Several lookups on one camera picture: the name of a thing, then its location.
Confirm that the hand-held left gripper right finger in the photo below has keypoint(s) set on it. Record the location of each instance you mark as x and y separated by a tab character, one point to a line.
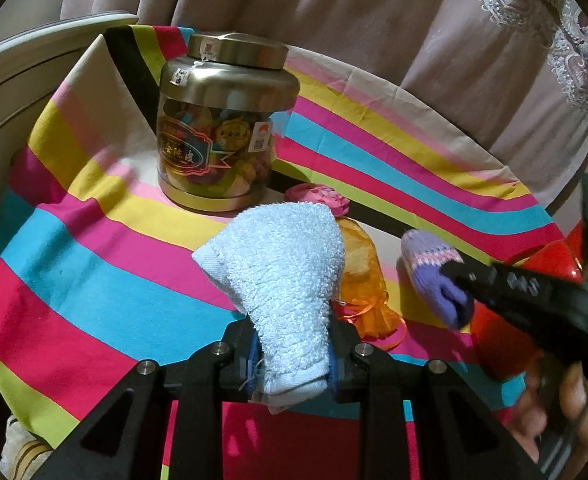
335	375

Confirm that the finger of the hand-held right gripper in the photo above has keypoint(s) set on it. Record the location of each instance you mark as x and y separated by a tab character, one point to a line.
504	282

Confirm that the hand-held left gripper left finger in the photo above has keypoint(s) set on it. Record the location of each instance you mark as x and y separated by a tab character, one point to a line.
250	364

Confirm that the purple knit sock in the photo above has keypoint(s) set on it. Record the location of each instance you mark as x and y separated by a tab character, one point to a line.
429	260

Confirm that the light blue towel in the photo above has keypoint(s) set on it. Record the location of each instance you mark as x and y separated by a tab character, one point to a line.
284	280

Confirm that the person's right hand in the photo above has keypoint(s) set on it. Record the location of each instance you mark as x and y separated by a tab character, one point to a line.
574	400

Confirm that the red round container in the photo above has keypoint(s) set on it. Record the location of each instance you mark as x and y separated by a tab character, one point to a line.
519	335

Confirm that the orange organza bag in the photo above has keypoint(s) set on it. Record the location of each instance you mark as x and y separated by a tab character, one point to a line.
364	270

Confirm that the colourful striped cloth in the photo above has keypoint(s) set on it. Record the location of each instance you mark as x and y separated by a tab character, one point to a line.
98	260

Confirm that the candy jar with gold lid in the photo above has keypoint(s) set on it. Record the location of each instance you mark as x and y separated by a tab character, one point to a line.
223	125

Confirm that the striped towel cushion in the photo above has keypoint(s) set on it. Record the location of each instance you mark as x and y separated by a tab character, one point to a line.
21	442

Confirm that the beige curtain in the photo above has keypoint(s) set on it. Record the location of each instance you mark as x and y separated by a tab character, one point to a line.
324	10

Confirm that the white carved cabinet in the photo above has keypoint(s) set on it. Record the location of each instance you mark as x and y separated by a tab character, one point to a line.
28	60

